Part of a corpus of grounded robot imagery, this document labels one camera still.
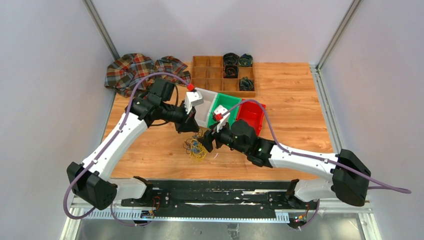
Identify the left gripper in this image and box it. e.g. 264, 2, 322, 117
161, 100, 200, 134

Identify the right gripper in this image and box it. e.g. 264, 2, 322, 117
197, 119, 249, 156

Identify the cable bundle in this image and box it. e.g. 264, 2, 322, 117
183, 131, 210, 163

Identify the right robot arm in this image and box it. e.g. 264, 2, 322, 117
198, 120, 371, 209

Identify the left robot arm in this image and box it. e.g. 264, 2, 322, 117
66, 78, 204, 210

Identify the white plastic bin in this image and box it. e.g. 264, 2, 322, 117
195, 87, 218, 128

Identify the green plastic bin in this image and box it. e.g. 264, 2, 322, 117
206, 93, 242, 128

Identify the red plastic bin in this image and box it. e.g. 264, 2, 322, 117
236, 101, 265, 136

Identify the wooden compartment tray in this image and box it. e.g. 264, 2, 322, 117
190, 55, 258, 99

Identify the rolled dark tie middle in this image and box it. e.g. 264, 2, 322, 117
223, 64, 239, 79

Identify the rolled green tie bottom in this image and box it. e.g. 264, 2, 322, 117
238, 76, 255, 92

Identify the rolled dark tie top-left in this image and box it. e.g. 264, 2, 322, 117
222, 52, 240, 67

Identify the plaid cloth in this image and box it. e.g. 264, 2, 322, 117
104, 53, 191, 98

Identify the rolled green tie top-right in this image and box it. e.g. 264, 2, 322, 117
238, 53, 254, 68

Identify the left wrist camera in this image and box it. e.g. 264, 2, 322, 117
184, 83, 204, 114

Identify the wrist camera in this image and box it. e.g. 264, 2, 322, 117
213, 105, 230, 133
184, 83, 204, 114

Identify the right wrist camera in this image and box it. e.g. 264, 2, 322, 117
213, 105, 230, 133

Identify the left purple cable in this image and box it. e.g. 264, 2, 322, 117
62, 71, 193, 228

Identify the purple cable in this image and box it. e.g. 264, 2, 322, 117
221, 99, 412, 231
62, 71, 193, 228

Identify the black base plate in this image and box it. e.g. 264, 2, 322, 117
120, 179, 317, 221

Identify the aluminium rail frame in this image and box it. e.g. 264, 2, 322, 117
60, 198, 381, 240

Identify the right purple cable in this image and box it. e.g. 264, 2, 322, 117
221, 99, 412, 231

